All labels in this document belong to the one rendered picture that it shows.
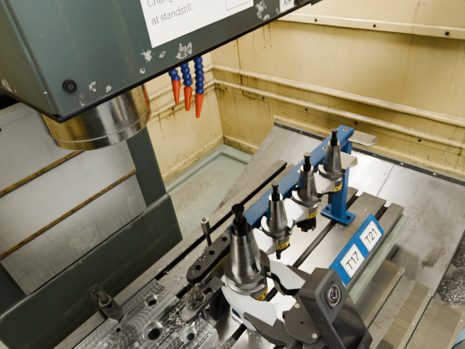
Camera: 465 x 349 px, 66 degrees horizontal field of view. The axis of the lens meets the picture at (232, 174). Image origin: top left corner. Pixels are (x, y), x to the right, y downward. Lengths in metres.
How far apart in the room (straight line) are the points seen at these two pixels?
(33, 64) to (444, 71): 1.20
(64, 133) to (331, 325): 0.41
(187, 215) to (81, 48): 1.45
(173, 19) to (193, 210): 1.43
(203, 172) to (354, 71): 0.96
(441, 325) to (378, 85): 0.81
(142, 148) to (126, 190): 0.15
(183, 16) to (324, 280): 0.31
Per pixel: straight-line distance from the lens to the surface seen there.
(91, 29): 0.34
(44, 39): 0.33
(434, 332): 1.26
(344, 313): 0.43
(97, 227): 1.26
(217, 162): 2.04
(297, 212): 0.77
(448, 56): 1.33
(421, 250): 1.40
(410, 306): 1.27
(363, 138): 1.01
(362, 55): 1.42
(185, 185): 1.92
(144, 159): 1.30
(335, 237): 1.16
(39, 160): 1.06
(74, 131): 0.53
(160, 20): 0.38
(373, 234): 1.14
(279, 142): 1.71
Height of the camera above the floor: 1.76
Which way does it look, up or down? 37 degrees down
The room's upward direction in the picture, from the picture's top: 9 degrees counter-clockwise
